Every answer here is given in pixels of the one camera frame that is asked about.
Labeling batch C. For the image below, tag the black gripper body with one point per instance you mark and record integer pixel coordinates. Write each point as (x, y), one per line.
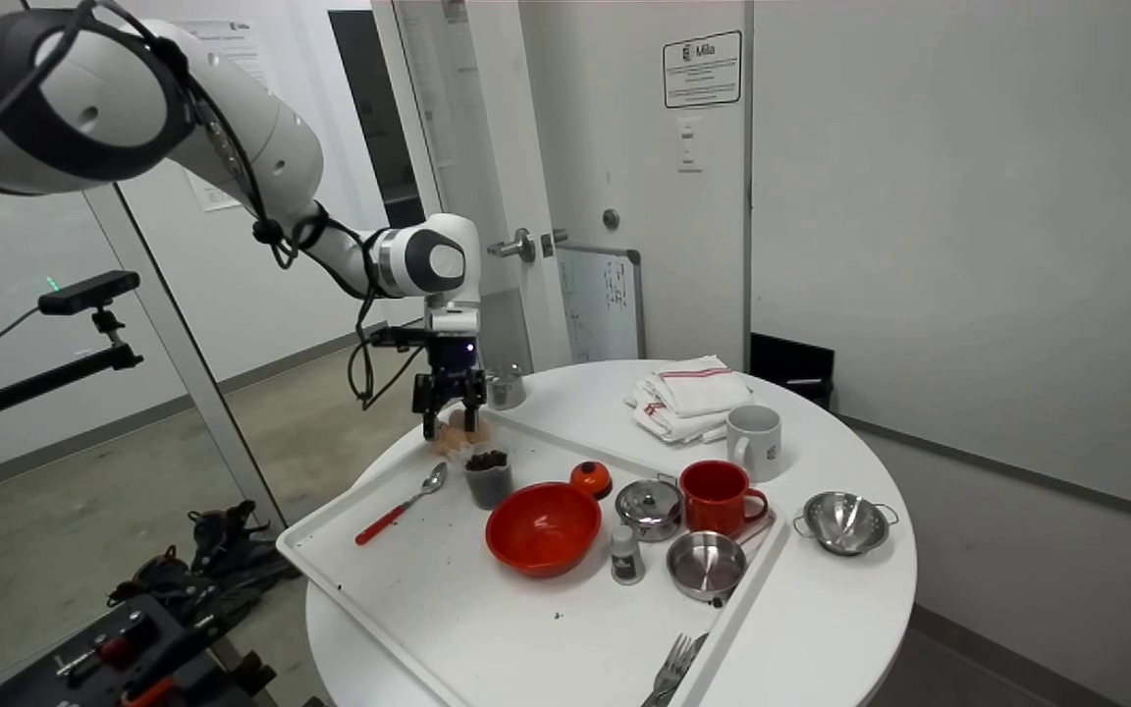
(453, 376)

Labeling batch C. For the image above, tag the clear plastic cup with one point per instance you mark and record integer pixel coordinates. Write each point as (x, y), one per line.
(487, 476)

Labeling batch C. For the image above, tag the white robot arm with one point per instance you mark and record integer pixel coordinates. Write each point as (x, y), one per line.
(109, 100)

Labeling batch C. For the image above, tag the red bowl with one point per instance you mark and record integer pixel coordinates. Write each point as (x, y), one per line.
(544, 532)

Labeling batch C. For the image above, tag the small steel bowl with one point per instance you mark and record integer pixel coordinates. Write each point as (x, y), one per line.
(707, 568)

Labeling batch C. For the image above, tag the steel colander bowl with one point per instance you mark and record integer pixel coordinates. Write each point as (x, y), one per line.
(845, 523)

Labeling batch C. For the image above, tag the bag of bread rolls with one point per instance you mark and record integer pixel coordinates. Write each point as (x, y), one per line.
(453, 439)

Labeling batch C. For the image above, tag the small steel pot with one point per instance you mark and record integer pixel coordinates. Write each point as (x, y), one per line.
(507, 386)

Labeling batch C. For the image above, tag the white plastic tray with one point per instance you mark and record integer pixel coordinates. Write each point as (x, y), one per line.
(478, 634)

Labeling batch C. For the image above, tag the steel strainer lid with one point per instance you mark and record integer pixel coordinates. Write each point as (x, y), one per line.
(648, 510)

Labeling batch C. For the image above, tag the white red kitchen towel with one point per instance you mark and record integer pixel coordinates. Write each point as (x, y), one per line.
(684, 403)

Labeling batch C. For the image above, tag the red mug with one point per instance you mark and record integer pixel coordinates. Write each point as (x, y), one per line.
(719, 496)

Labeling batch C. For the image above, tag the white mug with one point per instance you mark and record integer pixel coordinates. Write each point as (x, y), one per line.
(757, 443)

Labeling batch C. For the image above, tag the black tool pile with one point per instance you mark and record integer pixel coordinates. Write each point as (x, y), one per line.
(158, 640)

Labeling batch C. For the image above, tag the red-handled metal spoon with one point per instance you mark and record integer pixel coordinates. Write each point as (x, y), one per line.
(429, 486)

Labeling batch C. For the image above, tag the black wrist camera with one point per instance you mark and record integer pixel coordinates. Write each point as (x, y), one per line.
(417, 334)

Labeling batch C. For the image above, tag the silver door handle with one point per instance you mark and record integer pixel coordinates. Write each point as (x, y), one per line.
(523, 247)

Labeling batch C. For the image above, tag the black wall box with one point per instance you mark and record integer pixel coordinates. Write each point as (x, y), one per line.
(795, 366)

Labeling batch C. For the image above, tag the wall notice sign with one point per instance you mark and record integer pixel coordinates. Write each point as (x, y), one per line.
(705, 71)

